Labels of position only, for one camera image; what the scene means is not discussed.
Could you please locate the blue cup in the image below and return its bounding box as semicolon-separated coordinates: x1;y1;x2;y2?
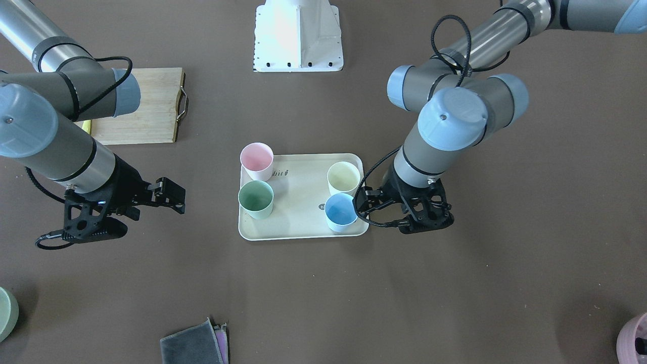
324;193;357;233

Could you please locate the green bowl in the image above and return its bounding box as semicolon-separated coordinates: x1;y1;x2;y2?
0;287;19;342

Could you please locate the wooden cutting board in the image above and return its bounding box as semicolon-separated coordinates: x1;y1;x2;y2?
91;68;188;146

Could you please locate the grey folded cloth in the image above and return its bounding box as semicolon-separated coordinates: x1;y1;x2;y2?
160;318;229;363

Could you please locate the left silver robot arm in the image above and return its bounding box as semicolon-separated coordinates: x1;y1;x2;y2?
353;1;645;234

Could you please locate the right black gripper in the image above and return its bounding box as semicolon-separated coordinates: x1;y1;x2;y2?
62;154;187;244

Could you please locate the cream rabbit tray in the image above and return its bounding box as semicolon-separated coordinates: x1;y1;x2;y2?
238;153;369;241

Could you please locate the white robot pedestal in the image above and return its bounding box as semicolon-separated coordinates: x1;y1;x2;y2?
253;1;344;72

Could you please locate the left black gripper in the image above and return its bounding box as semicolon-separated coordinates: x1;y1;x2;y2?
354;167;454;234

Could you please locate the pink bowl with ice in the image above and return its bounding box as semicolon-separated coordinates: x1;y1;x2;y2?
616;313;646;363

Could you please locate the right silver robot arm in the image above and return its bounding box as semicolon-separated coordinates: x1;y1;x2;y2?
1;1;186;250

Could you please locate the cream white cup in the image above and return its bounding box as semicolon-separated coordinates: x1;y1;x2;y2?
327;161;362;196

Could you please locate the green cup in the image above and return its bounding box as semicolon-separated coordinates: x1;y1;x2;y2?
238;180;274;219

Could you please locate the pink cup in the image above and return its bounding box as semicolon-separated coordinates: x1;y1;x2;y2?
240;142;273;181

